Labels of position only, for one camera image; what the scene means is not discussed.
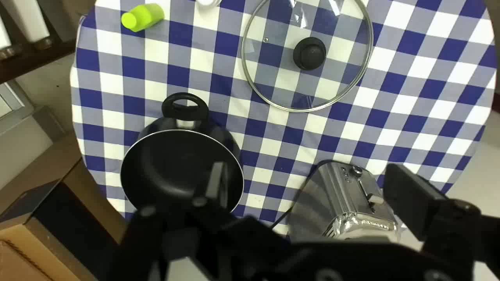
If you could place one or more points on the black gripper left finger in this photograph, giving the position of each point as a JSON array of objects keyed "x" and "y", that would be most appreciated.
[{"x": 216, "y": 182}]

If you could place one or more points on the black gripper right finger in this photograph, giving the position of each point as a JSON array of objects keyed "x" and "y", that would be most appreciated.
[{"x": 416, "y": 197}]

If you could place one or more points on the silver two-slot toaster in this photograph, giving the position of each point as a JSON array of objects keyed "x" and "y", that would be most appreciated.
[{"x": 345, "y": 204}]

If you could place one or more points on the black cooking pot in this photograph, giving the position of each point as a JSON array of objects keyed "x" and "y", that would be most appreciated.
[{"x": 177, "y": 166}]

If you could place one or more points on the blue white checkered tablecloth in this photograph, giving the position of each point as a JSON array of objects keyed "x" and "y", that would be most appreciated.
[{"x": 416, "y": 79}]

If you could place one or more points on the cardboard box with black band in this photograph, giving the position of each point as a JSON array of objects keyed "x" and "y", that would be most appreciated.
[{"x": 79, "y": 224}]

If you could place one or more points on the glass lid with black knob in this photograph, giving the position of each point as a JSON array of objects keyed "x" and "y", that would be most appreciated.
[{"x": 310, "y": 54}]

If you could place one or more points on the small white plastic bottle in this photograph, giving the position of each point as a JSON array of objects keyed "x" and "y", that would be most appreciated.
[{"x": 206, "y": 2}]

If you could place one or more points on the green plastic bottle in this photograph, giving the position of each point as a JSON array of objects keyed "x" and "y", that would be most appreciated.
[{"x": 141, "y": 16}]

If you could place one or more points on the dark brown shelf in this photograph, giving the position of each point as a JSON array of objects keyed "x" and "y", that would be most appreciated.
[{"x": 63, "y": 21}]

